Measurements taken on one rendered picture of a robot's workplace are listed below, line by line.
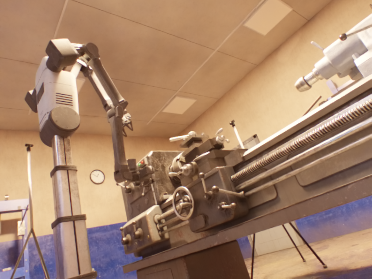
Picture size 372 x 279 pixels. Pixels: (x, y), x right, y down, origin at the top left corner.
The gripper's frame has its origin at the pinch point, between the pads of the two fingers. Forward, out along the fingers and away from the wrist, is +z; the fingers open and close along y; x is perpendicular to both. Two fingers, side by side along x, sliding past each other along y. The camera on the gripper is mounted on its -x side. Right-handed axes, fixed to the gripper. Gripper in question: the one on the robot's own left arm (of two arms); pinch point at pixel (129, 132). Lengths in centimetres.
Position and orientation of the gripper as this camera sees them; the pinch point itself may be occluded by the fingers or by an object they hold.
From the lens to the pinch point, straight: 207.3
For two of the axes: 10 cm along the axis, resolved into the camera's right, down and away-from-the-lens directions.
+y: -6.1, 4.9, 6.2
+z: 6.0, 8.0, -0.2
